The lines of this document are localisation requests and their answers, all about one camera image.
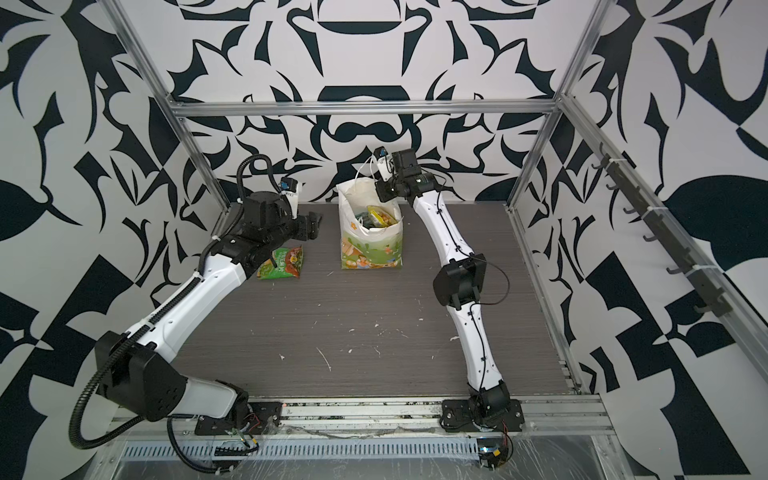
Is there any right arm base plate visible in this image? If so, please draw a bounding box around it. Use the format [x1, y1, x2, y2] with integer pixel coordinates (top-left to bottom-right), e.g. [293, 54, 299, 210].
[439, 399, 525, 433]

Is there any aluminium front rail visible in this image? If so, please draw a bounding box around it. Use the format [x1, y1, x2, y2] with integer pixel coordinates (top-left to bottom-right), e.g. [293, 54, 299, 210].
[107, 394, 614, 439]

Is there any green red snack bag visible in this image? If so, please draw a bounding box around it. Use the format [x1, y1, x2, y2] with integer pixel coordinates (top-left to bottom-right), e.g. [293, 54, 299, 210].
[256, 246, 304, 280]

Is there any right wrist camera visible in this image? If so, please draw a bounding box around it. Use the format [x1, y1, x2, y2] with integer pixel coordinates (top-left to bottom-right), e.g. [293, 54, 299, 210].
[371, 147, 394, 181]

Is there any floral paper gift bag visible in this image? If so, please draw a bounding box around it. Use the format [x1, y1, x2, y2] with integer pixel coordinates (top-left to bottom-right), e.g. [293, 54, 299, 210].
[336, 171, 404, 270]

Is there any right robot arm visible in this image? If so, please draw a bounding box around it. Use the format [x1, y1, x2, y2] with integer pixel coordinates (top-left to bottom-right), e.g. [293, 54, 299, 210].
[371, 147, 510, 429]

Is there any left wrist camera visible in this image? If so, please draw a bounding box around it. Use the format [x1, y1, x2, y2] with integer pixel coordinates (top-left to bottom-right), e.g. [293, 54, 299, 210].
[279, 176, 302, 219]

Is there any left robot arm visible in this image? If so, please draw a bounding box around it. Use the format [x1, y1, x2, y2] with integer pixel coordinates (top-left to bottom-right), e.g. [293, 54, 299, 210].
[96, 192, 322, 421]

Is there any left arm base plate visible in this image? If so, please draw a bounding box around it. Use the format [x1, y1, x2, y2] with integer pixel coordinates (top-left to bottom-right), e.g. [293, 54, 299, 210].
[194, 401, 283, 436]

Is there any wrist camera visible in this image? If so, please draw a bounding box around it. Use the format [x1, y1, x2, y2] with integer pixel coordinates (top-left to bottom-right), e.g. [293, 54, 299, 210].
[371, 147, 394, 181]
[279, 176, 302, 219]

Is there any white slotted cable duct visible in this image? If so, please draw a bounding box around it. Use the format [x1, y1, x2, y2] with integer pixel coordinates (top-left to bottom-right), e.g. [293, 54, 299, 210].
[116, 437, 481, 462]

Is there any green circuit board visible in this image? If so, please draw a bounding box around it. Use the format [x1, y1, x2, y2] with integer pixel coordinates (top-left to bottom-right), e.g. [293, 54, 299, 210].
[477, 437, 513, 470]

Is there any black corrugated cable conduit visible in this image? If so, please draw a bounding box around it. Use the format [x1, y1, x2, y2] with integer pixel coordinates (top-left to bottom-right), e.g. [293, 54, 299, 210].
[67, 154, 283, 475]

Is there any wall hook rail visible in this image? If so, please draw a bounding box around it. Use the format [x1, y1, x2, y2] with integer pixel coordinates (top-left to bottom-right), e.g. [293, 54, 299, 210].
[592, 144, 733, 317]

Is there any aluminium cage frame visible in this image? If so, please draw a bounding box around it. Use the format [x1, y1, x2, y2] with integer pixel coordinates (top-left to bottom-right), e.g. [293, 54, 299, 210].
[101, 1, 767, 376]

